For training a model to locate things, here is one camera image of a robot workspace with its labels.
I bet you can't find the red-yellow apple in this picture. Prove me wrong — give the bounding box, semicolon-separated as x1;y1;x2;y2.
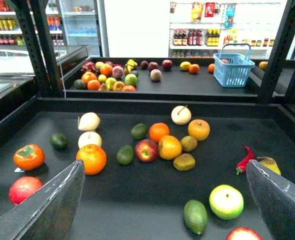
134;139;159;163

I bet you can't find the white pear with stem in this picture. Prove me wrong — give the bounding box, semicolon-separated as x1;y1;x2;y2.
171;105;192;126

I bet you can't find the small blue basket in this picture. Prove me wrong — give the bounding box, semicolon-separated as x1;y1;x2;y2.
213;43;255;88

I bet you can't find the brown kiwi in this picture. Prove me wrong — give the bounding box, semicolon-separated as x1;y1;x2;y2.
180;135;198;152
173;153;196;172

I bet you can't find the dark green lime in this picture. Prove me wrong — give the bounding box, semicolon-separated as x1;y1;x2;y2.
49;133;68;150

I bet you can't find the green lime lower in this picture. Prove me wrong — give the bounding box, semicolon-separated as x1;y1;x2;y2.
116;145;135;166

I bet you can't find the large orange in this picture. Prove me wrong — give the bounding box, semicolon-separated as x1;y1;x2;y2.
76;144;107;176

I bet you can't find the orange mandarin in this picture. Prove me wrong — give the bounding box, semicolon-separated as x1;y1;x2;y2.
149;122;170;144

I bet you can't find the black metal shelf rack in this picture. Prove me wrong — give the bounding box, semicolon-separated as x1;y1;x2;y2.
0;0;295;240

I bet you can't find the red apple cut face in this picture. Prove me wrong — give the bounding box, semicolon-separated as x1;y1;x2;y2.
225;227;263;240

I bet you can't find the white pear lying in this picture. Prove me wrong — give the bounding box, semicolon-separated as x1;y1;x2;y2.
77;112;101;132

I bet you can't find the red peach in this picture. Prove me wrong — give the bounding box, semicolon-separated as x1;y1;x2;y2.
8;176;43;206

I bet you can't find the yellow-orange apple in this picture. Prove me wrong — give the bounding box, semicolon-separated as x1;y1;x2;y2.
188;119;211;142

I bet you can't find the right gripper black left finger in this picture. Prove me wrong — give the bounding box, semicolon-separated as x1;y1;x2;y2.
0;160;85;240

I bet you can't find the yellow pear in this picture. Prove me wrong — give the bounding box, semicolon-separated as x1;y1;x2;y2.
257;156;281;175

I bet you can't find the yellow orange fruit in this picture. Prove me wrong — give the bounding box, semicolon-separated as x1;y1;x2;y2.
158;135;182;161

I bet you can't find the red chili pepper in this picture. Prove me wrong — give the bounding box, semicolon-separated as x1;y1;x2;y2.
235;145;255;175

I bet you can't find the white round pear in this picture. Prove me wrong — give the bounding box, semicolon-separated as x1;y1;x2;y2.
78;131;102;148

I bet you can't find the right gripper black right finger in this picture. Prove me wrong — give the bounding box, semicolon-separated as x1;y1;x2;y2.
246;159;295;240

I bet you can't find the orange persimmon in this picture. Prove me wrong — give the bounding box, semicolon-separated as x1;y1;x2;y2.
13;144;45;172

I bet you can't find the green apple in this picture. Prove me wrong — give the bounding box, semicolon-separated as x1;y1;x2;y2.
209;184;244;221

